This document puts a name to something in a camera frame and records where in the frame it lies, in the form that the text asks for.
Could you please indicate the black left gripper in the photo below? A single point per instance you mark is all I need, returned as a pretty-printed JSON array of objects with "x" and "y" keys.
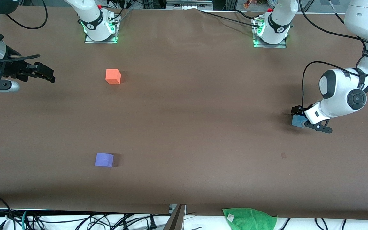
[{"x": 298, "y": 110}]

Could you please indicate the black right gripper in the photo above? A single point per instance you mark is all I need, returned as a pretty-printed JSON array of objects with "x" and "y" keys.
[{"x": 14, "y": 67}]

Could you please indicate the light blue foam block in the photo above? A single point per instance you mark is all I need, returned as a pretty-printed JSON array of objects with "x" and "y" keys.
[{"x": 297, "y": 122}]

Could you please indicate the orange foam block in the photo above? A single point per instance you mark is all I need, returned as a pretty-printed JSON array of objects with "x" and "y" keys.
[{"x": 112, "y": 76}]

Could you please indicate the purple foam block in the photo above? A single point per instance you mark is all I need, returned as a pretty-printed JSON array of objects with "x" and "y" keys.
[{"x": 103, "y": 159}]

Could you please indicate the brown table cover sheet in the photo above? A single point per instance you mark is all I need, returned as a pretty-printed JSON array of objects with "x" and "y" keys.
[{"x": 203, "y": 143}]

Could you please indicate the orange toy figure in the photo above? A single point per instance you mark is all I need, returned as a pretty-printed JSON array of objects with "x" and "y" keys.
[{"x": 251, "y": 3}]

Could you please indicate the green microfibre cloth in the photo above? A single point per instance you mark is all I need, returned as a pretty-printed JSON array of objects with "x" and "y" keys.
[{"x": 249, "y": 218}]

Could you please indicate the grey metal box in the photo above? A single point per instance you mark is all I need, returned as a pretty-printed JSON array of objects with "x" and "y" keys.
[{"x": 188, "y": 3}]

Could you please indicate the black power plug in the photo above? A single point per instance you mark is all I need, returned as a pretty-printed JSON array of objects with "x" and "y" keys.
[{"x": 152, "y": 222}]

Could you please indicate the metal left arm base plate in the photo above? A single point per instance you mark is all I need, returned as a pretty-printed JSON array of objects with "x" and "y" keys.
[{"x": 283, "y": 44}]

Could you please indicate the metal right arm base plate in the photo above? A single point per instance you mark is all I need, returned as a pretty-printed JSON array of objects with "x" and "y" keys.
[{"x": 115, "y": 28}]

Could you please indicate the grey aluminium camera post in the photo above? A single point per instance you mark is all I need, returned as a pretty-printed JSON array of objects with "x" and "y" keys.
[{"x": 176, "y": 220}]

